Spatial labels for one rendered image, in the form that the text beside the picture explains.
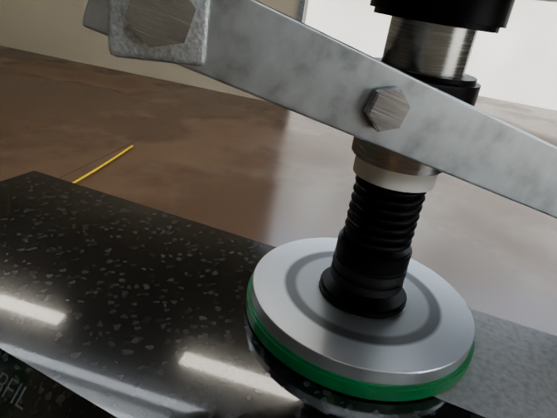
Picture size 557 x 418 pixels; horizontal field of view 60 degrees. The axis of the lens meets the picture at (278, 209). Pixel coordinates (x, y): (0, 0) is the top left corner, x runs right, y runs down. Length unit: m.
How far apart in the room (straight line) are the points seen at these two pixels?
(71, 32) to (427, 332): 6.01
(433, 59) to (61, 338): 0.36
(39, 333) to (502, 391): 0.39
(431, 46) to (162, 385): 0.31
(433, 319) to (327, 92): 0.25
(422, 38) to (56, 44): 6.14
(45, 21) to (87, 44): 0.56
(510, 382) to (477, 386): 0.04
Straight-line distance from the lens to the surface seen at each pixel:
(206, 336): 0.43
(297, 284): 0.46
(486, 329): 0.54
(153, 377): 0.40
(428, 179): 0.40
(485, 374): 0.48
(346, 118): 0.32
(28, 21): 6.62
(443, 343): 0.45
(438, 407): 0.43
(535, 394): 0.49
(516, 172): 0.41
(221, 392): 0.39
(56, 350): 0.43
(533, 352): 0.54
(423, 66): 0.37
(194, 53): 0.27
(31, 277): 0.51
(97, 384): 0.39
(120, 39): 0.27
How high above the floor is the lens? 1.15
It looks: 25 degrees down
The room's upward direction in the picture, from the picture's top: 9 degrees clockwise
